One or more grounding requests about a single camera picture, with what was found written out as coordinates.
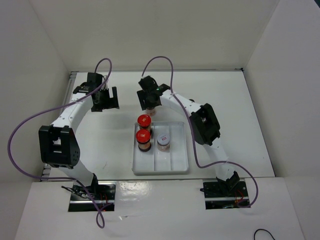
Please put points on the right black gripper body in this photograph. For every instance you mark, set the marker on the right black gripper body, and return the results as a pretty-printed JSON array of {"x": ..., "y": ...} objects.
[{"x": 143, "y": 95}]

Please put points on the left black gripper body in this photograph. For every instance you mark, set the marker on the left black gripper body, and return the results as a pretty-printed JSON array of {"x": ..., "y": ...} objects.
[{"x": 101, "y": 104}]

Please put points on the white lid spice jar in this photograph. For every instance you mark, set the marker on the white lid spice jar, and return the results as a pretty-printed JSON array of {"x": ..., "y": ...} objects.
[
  {"x": 163, "y": 142},
  {"x": 151, "y": 111}
]

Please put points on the red lid chili jar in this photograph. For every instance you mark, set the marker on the red lid chili jar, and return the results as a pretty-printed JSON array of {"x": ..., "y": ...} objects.
[
  {"x": 143, "y": 138},
  {"x": 145, "y": 123}
]

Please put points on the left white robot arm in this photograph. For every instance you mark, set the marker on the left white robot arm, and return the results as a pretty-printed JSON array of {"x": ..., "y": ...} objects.
[{"x": 58, "y": 145}]

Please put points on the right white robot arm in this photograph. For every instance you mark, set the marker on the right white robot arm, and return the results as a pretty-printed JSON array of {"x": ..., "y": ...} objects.
[{"x": 205, "y": 127}]

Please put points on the white divided tray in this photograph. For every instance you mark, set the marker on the white divided tray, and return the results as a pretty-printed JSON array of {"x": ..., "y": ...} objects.
[{"x": 170, "y": 161}]

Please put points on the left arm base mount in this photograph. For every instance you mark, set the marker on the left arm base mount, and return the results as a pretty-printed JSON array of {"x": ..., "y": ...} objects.
[{"x": 81, "y": 202}]

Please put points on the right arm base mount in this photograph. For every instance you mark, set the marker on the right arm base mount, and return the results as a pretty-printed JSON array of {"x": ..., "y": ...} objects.
[{"x": 214, "y": 199}]

